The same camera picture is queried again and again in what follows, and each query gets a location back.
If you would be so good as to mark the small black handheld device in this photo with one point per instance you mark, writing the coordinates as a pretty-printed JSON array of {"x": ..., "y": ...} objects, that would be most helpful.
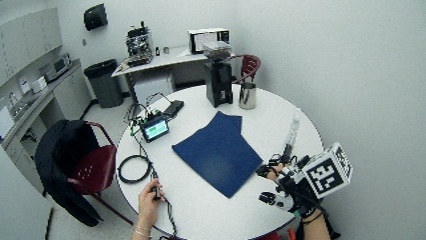
[{"x": 156, "y": 193}]

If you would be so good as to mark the white cube of black markers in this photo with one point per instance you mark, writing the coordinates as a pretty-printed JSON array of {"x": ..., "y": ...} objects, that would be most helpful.
[{"x": 328, "y": 171}]

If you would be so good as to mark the dark blue cloth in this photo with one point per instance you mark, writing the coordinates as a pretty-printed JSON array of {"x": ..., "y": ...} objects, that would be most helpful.
[{"x": 217, "y": 155}]

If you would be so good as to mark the red chair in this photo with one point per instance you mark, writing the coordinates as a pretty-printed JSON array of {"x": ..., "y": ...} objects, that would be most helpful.
[
  {"x": 95, "y": 170},
  {"x": 251, "y": 66}
]

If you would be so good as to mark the small screen device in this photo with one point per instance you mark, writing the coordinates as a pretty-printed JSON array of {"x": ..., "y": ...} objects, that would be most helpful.
[{"x": 155, "y": 129}]

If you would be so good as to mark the steel milk pitcher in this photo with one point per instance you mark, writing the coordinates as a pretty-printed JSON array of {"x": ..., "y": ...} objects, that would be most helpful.
[{"x": 248, "y": 96}]

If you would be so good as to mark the black jacket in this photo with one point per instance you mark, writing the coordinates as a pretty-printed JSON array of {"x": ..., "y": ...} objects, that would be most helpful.
[{"x": 60, "y": 160}]

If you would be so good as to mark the flat black box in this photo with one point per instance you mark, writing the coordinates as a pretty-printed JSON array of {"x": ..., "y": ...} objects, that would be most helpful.
[{"x": 173, "y": 108}]

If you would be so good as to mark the black coffee grinder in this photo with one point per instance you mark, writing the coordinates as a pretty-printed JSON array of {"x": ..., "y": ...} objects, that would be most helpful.
[{"x": 220, "y": 83}]

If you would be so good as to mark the black trash bin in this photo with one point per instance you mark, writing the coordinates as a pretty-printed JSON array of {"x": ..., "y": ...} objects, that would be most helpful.
[{"x": 104, "y": 83}]

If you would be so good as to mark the grey counter with cabinets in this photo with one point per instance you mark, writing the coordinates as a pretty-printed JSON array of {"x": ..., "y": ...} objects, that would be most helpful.
[{"x": 40, "y": 110}]

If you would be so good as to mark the white side table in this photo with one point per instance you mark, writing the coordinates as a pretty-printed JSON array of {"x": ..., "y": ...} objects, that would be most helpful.
[{"x": 168, "y": 60}]

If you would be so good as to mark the white box appliance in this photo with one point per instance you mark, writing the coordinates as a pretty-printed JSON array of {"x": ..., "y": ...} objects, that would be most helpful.
[{"x": 208, "y": 40}]

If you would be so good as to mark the small white box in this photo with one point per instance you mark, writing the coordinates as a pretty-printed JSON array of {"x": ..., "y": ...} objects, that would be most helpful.
[{"x": 39, "y": 84}]

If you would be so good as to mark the small grey cup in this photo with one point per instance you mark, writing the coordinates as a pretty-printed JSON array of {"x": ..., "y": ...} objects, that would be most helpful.
[{"x": 166, "y": 50}]

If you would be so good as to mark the small dark bottle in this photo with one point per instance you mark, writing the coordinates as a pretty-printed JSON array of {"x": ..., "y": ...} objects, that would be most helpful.
[{"x": 158, "y": 51}]

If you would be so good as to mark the espresso machine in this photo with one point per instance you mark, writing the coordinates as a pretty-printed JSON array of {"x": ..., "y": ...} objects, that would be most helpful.
[{"x": 140, "y": 46}]

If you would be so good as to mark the grey countertop appliance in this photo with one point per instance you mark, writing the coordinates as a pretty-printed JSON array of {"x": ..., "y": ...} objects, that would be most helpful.
[{"x": 55, "y": 67}]

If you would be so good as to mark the grey wall cabinet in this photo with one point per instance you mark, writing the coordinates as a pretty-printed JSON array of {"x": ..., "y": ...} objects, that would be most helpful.
[{"x": 27, "y": 40}]

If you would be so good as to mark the black wall dispenser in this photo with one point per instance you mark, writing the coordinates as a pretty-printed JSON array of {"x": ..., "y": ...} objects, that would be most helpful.
[{"x": 95, "y": 16}]

